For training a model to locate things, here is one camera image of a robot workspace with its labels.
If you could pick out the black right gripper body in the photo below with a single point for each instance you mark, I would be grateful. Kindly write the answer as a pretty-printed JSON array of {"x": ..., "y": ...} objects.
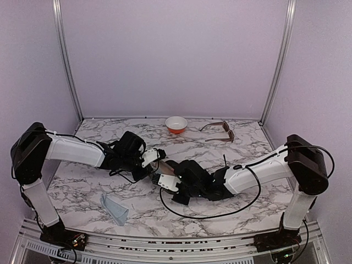
[{"x": 185, "y": 201}]

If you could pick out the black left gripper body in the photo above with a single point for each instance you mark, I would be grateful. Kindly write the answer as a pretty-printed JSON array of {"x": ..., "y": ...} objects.
[{"x": 137, "y": 175}]

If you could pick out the brown striped glasses case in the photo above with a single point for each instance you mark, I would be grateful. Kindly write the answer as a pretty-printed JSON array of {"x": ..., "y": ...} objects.
[{"x": 161, "y": 167}]

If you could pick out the black woven glasses case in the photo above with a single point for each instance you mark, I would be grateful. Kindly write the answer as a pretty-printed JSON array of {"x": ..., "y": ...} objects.
[{"x": 173, "y": 164}]

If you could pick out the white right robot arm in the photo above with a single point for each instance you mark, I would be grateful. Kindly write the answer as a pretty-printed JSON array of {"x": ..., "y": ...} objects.
[{"x": 297, "y": 158}]

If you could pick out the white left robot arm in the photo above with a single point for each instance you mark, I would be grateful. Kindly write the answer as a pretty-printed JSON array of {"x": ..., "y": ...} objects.
[{"x": 38, "y": 145}]

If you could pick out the brown translucent sunglasses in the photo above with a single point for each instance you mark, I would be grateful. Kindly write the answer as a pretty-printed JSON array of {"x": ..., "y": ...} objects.
[{"x": 225, "y": 128}]

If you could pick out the light blue cleaning cloth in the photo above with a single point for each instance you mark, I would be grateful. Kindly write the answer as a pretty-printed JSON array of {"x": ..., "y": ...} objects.
[{"x": 118, "y": 212}]

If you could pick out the white bowl orange outside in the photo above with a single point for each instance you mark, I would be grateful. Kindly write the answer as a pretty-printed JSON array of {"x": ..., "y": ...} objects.
[{"x": 176, "y": 124}]

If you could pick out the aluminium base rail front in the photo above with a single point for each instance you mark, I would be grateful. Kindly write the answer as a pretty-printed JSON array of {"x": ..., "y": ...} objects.
[{"x": 105, "y": 248}]

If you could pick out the aluminium frame post left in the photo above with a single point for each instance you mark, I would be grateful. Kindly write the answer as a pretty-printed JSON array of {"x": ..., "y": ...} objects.
[{"x": 58, "y": 20}]

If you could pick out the aluminium frame post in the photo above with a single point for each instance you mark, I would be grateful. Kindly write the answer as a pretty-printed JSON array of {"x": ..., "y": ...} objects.
[
  {"x": 283, "y": 51},
  {"x": 58, "y": 20}
]

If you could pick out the aluminium frame post right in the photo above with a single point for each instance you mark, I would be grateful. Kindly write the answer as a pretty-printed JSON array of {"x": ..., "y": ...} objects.
[{"x": 283, "y": 51}]

